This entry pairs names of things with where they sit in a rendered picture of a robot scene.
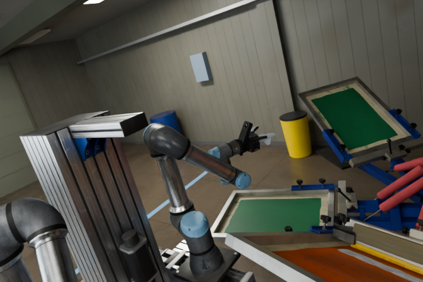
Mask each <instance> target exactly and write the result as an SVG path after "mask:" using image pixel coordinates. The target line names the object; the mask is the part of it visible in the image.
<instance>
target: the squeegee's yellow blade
mask: <svg viewBox="0 0 423 282"><path fill-rule="evenodd" d="M355 243H356V242H355ZM355 246H358V247H360V248H363V249H366V250H367V251H370V252H374V253H375V254H378V255H381V256H383V257H386V258H389V259H391V260H393V261H396V262H399V263H401V264H404V265H406V266H409V267H411V268H414V269H417V270H419V271H422V272H423V268H420V267H418V266H415V265H413V264H411V263H408V262H405V261H402V260H400V259H397V258H395V257H392V256H389V255H387V254H384V253H382V252H379V251H376V250H374V249H371V248H369V247H366V246H363V245H361V244H358V243H356V245H355Z"/></svg>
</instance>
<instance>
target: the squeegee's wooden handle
mask: <svg viewBox="0 0 423 282"><path fill-rule="evenodd" d="M352 231H353V232H354V233H355V234H356V236H355V242H356V241H357V240H358V241H360V242H364V243H365V244H369V245H372V246H374V247H377V248H379V249H382V250H384V251H387V252H390V253H392V254H396V255H398V256H401V257H404V258H406V259H409V260H411V261H414V262H417V263H419V264H422V265H423V245H422V244H418V243H416V242H412V241H410V240H407V239H403V238H400V237H397V236H394V235H391V234H388V233H385V232H382V231H379V230H376V229H373V228H369V227H366V226H364V225H360V224H358V223H355V224H354V227H353V230H352Z"/></svg>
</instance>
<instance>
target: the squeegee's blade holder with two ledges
mask: <svg viewBox="0 0 423 282"><path fill-rule="evenodd" d="M356 243H358V244H361V245H363V246H366V247H369V248H371V249H374V250H376V251H379V252H382V253H384V254H387V255H389V256H392V257H395V258H397V259H400V260H402V261H405V262H408V263H411V264H413V265H415V266H418V267H420V268H423V265H422V264H419V263H417V262H414V261H411V260H409V259H406V258H404V257H401V256H398V255H396V254H392V253H390V252H387V251H384V250H382V249H379V248H377V247H374V246H372V245H369V244H365V243H364V242H360V241H358V240H357V241H356Z"/></svg>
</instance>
